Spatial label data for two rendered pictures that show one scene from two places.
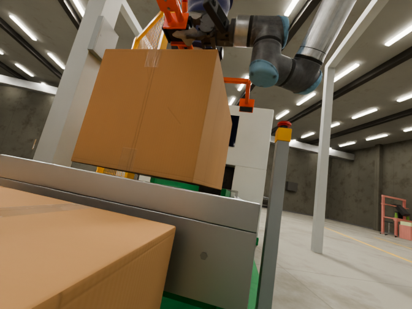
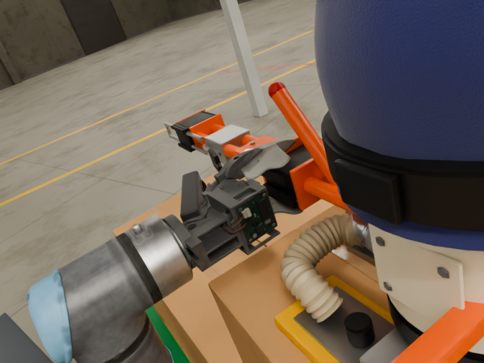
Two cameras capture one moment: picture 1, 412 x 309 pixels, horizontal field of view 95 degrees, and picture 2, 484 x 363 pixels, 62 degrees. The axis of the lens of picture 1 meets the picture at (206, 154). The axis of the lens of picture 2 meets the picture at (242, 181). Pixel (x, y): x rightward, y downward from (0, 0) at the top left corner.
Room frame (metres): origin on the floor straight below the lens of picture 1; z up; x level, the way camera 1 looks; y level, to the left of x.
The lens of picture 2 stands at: (0.95, -0.17, 1.42)
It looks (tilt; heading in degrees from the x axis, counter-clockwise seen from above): 27 degrees down; 146
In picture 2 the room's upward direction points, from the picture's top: 19 degrees counter-clockwise
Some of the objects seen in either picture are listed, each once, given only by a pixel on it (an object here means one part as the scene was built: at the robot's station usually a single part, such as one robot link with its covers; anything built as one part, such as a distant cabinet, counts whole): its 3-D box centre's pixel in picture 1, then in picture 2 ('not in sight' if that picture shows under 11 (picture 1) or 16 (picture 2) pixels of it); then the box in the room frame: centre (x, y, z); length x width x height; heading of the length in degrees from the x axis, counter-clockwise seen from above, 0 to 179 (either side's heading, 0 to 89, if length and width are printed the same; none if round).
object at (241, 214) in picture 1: (113, 187); not in sight; (0.48, 0.21, 0.58); 0.70 x 0.03 x 0.06; 80
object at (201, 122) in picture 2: not in sight; (201, 128); (0.25, 0.25, 1.15); 0.08 x 0.07 x 0.05; 168
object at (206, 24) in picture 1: (217, 32); (220, 221); (0.57, 0.04, 1.16); 0.12 x 0.09 x 0.08; 80
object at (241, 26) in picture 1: (241, 30); (160, 252); (0.55, -0.04, 1.16); 0.09 x 0.05 x 0.10; 170
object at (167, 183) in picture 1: (180, 186); not in sight; (2.03, 0.20, 0.60); 1.60 x 0.11 x 0.09; 170
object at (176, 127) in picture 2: not in sight; (189, 144); (0.30, 0.19, 1.15); 0.31 x 0.03 x 0.05; 168
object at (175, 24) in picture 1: (179, 30); (302, 169); (0.60, 0.18, 1.16); 0.10 x 0.08 x 0.06; 78
